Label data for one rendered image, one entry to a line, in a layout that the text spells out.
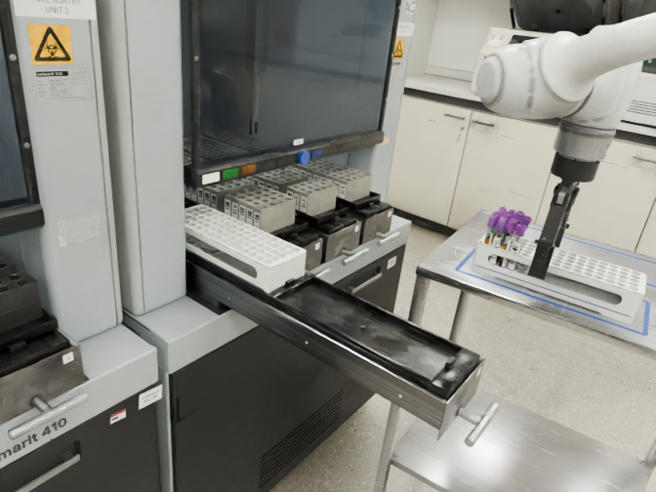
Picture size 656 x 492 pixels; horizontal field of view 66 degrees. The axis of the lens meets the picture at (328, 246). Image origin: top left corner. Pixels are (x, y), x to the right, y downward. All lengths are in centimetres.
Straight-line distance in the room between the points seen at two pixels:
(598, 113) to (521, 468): 89
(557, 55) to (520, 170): 229
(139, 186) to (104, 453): 44
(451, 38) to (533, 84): 309
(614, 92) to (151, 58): 71
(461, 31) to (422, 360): 325
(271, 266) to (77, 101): 38
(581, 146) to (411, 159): 245
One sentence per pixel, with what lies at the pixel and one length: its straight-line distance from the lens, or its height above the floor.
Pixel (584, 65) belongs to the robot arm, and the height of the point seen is 123.
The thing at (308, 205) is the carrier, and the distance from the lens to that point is 118.
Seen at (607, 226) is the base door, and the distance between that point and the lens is 304.
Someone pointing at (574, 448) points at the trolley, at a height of 28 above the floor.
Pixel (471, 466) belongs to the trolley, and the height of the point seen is 28.
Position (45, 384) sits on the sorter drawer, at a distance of 82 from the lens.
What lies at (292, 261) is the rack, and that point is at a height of 86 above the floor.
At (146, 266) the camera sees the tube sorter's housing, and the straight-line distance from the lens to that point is 93.
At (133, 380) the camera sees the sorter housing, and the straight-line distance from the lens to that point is 90.
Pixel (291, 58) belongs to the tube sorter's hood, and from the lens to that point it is 103.
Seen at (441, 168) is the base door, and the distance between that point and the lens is 327.
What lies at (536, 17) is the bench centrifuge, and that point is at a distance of 348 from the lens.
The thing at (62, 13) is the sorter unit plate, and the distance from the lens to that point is 77.
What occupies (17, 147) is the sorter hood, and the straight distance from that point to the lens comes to 76.
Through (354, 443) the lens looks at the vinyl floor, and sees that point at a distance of 177.
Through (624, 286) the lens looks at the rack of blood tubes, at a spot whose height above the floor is 88.
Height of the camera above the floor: 127
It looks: 25 degrees down
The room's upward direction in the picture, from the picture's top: 6 degrees clockwise
